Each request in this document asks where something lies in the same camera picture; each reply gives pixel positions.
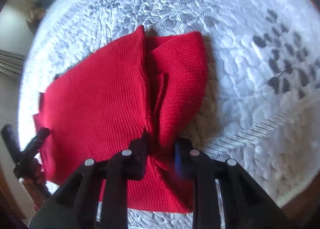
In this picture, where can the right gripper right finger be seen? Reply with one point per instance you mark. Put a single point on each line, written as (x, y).
(225, 195)

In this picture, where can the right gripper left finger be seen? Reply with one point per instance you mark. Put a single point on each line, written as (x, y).
(95, 195)

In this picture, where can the red knit sweater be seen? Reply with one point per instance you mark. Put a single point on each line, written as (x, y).
(134, 84)

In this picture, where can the clothes pile at bed head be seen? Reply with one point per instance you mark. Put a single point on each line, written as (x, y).
(36, 14)

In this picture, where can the person's left hand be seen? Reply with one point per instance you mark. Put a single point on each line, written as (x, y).
(30, 186)

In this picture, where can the white grey floral bedspread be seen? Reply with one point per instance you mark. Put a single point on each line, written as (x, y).
(261, 103)

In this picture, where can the grey pleated curtain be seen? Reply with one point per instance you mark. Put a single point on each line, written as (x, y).
(11, 63)

